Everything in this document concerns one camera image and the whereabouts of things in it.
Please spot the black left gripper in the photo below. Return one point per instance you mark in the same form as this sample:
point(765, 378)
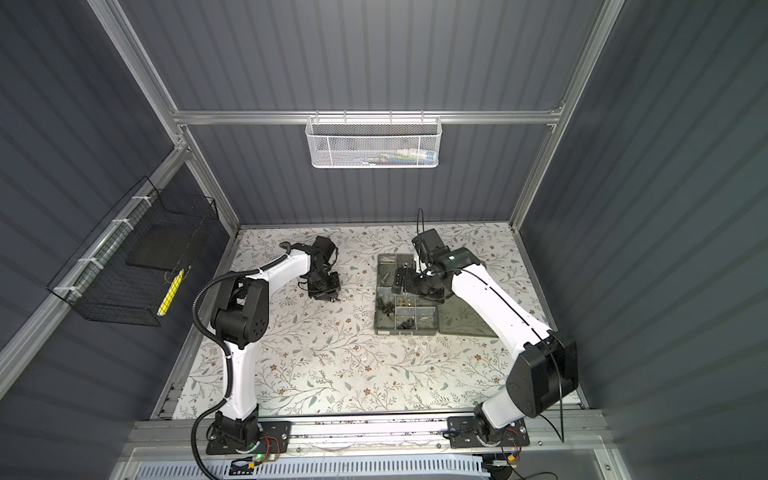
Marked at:
point(327, 294)

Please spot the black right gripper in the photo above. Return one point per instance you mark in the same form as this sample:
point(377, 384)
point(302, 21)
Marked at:
point(408, 285)

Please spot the black hex bolt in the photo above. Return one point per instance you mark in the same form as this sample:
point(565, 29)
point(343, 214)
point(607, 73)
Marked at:
point(387, 307)

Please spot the translucent green organizer box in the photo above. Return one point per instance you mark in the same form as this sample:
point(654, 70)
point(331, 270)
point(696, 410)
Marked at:
point(453, 317)

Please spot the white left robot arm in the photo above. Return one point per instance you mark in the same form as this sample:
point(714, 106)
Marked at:
point(241, 313)

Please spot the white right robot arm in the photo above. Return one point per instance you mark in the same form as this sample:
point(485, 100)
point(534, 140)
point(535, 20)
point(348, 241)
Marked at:
point(545, 361)

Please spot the yellow marker pen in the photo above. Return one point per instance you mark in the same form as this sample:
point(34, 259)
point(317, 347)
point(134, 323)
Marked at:
point(171, 292)

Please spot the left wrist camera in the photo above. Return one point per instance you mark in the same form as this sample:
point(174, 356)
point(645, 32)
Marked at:
point(325, 251)

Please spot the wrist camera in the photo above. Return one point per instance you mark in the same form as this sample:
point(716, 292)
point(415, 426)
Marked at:
point(325, 251)
point(431, 251)

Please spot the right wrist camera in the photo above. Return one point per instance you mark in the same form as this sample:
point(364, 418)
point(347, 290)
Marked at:
point(431, 251)

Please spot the white wire mesh basket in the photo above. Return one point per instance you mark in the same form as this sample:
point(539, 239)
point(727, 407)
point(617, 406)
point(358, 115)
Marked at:
point(374, 145)

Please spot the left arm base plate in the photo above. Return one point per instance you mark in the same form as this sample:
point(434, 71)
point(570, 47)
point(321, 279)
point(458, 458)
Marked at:
point(229, 437)

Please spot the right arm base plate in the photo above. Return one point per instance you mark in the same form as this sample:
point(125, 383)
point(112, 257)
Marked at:
point(487, 431)

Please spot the black wire basket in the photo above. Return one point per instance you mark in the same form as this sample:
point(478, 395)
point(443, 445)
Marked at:
point(122, 276)

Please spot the aluminium front rail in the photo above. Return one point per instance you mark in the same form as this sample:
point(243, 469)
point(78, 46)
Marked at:
point(433, 432)

